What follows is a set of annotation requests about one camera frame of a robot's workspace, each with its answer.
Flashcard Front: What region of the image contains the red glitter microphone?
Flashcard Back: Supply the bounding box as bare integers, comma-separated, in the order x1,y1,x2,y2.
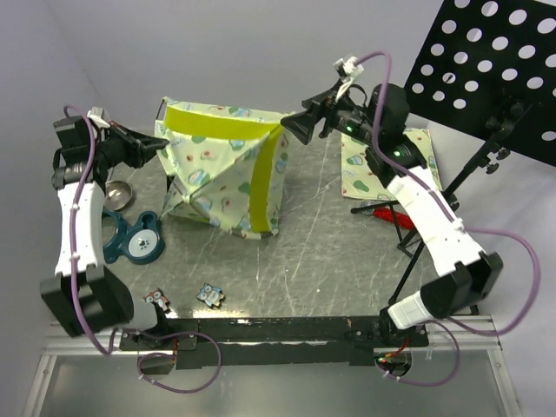
361,204,414,230

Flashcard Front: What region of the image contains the teal double pet bowl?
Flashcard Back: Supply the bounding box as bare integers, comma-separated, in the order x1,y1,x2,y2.
103,209,165,265

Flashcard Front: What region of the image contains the blue owl puzzle piece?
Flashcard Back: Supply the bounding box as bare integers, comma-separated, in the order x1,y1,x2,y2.
196,282,226,308

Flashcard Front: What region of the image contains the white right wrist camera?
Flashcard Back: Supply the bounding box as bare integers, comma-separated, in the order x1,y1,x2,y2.
333,56,364,102

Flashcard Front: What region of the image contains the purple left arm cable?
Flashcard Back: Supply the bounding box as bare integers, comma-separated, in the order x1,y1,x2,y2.
63,103,223,396

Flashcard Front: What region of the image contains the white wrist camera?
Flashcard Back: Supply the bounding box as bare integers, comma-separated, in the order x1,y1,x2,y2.
333,56,364,102
87,106,113,129

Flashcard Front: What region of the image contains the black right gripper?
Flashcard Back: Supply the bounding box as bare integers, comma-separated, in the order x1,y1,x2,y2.
281,80,381,147

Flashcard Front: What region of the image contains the stainless steel pet bowl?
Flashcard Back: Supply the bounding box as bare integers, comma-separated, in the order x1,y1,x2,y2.
104,180,134,211

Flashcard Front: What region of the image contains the red owl puzzle piece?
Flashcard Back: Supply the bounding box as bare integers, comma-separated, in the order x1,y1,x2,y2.
143,288,170,313

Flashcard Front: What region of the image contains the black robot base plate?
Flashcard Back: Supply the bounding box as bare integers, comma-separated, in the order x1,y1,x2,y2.
120,315,429,369

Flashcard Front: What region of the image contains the green patterned tent mat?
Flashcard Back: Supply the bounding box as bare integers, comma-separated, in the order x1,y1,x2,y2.
339,128,444,199

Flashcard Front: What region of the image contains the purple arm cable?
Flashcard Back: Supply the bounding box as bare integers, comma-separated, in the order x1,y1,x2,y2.
63,103,223,396
355,50,542,387

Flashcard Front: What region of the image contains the black tent pole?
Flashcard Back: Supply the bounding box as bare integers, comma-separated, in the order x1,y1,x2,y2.
154,97,182,216

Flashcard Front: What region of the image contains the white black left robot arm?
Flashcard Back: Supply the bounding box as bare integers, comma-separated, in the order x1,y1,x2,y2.
40,116,172,349

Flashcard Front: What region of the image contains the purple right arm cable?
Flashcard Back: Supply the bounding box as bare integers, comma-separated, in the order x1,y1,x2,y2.
355,50,542,387

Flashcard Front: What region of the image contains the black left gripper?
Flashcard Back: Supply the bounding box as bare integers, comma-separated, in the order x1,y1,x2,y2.
90,121,169,169

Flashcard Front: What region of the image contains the black music stand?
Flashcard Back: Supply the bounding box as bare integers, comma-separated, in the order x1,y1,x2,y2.
349,0,556,305

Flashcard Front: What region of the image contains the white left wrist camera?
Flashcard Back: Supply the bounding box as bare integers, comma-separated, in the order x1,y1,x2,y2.
87,106,113,129

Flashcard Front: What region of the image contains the green patterned pet tent fabric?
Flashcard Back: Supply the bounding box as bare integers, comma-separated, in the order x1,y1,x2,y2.
165,96,289,240

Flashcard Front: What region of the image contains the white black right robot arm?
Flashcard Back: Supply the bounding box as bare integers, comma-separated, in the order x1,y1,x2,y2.
281,83,503,347

